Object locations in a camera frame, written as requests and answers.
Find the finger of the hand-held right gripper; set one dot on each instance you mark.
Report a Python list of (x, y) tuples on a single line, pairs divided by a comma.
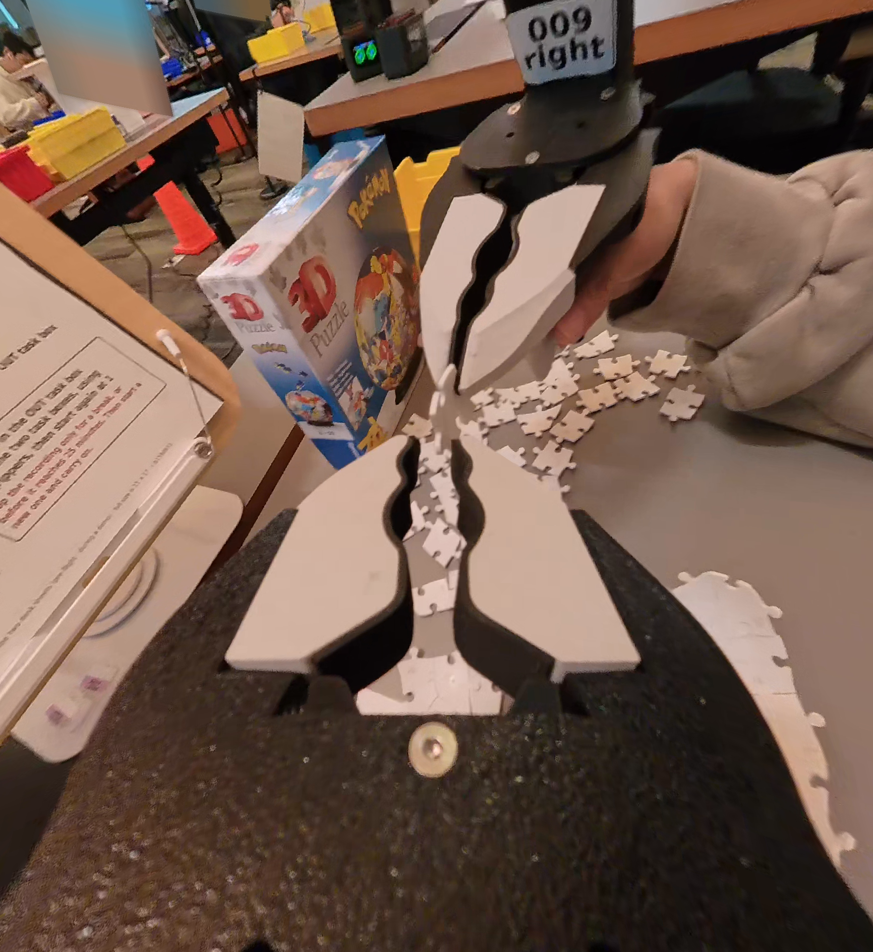
[(533, 275), (451, 282)]

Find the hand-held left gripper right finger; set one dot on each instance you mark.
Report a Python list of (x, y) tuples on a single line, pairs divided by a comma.
[(540, 573)]

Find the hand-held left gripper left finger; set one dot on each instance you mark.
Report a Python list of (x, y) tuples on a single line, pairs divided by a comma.
[(317, 573)]

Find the single white puzzle piece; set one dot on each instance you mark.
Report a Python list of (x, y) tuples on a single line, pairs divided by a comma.
[(444, 401)]

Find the pile of white puzzle pieces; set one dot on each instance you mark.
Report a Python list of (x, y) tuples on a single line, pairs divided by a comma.
[(555, 424)]

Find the assembled curved puzzle shell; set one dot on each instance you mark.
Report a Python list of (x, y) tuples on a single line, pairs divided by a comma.
[(741, 647)]

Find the person's right forearm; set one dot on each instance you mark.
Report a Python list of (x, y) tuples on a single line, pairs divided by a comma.
[(778, 297)]

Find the white paper with ball diagrams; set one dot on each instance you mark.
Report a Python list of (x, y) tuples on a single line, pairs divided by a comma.
[(183, 535)]

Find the colourful puzzle box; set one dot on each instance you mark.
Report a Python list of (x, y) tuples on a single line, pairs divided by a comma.
[(310, 320)]

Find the person's right hand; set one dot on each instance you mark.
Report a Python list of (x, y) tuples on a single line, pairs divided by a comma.
[(622, 260)]

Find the yellow plastic crate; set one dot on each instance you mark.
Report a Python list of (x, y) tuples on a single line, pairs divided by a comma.
[(414, 193)]

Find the long wooden table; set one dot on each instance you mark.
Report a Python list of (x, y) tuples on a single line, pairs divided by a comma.
[(444, 82)]

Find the black device with green display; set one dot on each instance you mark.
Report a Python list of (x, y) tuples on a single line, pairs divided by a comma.
[(362, 52)]

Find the black office chair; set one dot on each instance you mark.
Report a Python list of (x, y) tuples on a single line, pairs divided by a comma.
[(763, 111)]

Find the hanging white paper tag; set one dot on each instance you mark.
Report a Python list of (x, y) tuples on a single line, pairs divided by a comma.
[(280, 137)]

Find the orange traffic cone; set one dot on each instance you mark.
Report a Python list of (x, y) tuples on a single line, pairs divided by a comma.
[(180, 219)]

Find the printed instruction sheet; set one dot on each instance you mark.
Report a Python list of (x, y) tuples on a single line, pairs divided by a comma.
[(57, 446)]

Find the small yellow bin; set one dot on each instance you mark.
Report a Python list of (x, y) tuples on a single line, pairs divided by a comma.
[(276, 43)]

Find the wooden work table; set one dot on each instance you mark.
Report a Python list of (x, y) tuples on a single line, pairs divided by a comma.
[(168, 126)]

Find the wooden board stand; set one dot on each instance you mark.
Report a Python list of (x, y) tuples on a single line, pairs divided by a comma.
[(109, 275)]

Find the stack of yellow bins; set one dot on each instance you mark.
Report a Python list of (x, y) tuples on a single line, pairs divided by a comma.
[(79, 145)]

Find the red plastic bin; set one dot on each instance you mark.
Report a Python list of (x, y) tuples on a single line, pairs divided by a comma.
[(12, 171)]

